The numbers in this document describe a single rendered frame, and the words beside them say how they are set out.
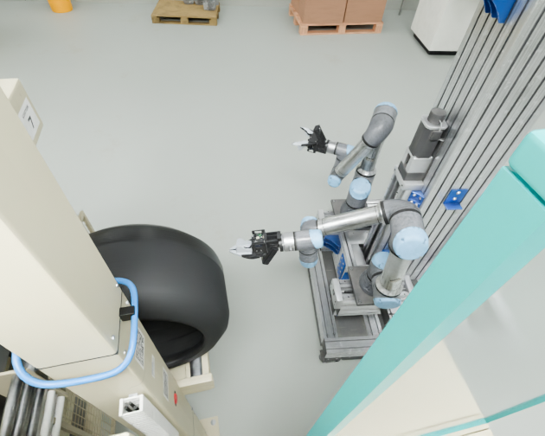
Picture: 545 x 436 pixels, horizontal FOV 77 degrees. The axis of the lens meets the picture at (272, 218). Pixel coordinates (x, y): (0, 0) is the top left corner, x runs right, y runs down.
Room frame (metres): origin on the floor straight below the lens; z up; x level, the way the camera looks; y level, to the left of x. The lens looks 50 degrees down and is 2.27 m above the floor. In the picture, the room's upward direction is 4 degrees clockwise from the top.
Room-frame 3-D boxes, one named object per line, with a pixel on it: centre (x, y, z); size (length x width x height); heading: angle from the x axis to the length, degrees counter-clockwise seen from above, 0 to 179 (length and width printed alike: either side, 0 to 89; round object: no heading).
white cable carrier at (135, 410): (0.16, 0.28, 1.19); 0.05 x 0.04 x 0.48; 105
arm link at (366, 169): (1.54, -0.53, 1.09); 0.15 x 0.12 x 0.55; 161
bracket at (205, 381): (0.31, 0.37, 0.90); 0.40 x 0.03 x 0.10; 105
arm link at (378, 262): (0.91, -0.55, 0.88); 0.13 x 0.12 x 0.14; 178
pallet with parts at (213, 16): (6.26, 1.66, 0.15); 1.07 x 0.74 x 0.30; 97
